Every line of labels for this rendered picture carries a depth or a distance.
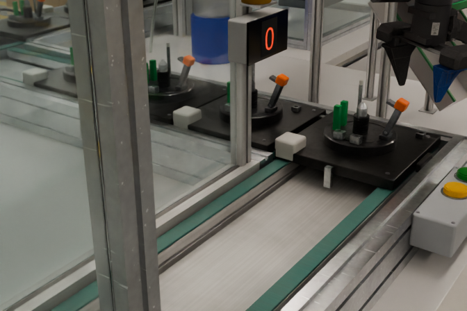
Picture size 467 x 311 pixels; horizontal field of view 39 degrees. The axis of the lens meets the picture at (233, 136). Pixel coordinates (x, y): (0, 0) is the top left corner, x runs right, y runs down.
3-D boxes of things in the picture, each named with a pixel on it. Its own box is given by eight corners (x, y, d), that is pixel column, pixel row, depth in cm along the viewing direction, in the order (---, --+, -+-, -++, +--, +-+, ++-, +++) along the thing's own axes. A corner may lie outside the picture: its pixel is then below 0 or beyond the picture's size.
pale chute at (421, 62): (469, 96, 145) (485, 86, 142) (439, 112, 136) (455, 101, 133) (399, -6, 150) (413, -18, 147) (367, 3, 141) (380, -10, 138)
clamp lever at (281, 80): (277, 107, 136) (290, 78, 132) (272, 110, 135) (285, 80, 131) (263, 98, 138) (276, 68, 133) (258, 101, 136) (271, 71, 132)
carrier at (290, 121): (326, 118, 143) (329, 63, 139) (267, 155, 125) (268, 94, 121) (235, 96, 156) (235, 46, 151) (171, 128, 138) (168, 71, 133)
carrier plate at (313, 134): (440, 144, 130) (441, 135, 129) (392, 191, 112) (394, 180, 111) (331, 119, 143) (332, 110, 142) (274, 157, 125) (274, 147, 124)
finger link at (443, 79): (447, 71, 99) (474, 65, 102) (429, 64, 102) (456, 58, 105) (439, 112, 102) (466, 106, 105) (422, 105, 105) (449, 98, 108)
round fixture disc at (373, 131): (407, 137, 128) (408, 128, 127) (378, 163, 118) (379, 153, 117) (342, 122, 135) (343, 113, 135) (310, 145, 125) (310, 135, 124)
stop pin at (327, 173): (333, 186, 119) (333, 166, 117) (329, 189, 118) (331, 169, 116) (326, 184, 120) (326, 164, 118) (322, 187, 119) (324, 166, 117)
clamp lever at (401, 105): (392, 134, 123) (411, 102, 119) (388, 137, 121) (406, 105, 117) (377, 123, 124) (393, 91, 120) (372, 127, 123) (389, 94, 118)
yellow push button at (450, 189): (470, 196, 110) (472, 185, 109) (463, 205, 107) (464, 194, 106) (447, 189, 112) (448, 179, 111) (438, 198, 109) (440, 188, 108)
